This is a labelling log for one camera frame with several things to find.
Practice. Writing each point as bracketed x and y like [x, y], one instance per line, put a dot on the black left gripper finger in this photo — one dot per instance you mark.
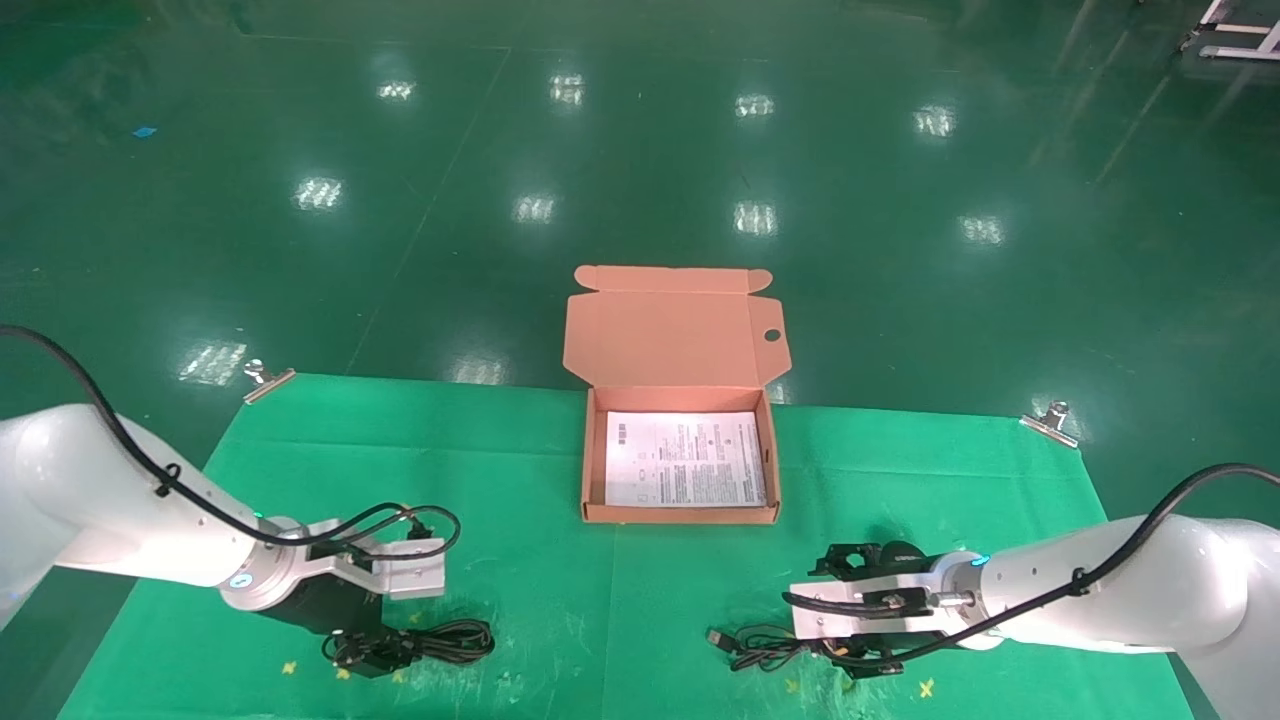
[385, 640]
[372, 668]

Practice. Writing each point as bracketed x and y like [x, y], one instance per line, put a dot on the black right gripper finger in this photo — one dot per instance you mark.
[868, 658]
[840, 562]

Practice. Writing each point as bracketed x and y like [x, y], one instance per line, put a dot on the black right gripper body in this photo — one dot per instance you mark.
[895, 560]

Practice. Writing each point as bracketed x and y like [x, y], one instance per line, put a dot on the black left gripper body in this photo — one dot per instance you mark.
[325, 605]

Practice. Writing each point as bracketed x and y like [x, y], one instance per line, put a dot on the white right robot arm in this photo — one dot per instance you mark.
[1150, 580]

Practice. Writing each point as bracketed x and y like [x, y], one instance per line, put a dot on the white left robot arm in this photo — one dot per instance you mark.
[100, 490]

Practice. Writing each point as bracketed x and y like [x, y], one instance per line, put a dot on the orange cardboard mailer box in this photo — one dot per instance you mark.
[670, 340]

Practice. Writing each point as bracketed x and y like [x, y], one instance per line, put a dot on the green table cloth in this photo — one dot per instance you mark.
[500, 500]

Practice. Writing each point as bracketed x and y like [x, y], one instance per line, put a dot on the white printed instruction sheet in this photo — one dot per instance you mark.
[690, 460]

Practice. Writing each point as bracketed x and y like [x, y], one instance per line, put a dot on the silver cloth clip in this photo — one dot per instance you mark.
[1050, 427]
[268, 385]

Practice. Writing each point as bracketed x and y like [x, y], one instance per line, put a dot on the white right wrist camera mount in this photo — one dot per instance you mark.
[830, 620]

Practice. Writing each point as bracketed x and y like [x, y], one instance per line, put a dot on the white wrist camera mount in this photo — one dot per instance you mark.
[830, 620]
[410, 575]

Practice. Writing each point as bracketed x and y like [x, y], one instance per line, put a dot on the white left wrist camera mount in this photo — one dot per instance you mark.
[410, 575]

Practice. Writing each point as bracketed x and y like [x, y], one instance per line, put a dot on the white metal table frame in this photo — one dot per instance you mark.
[1240, 52]

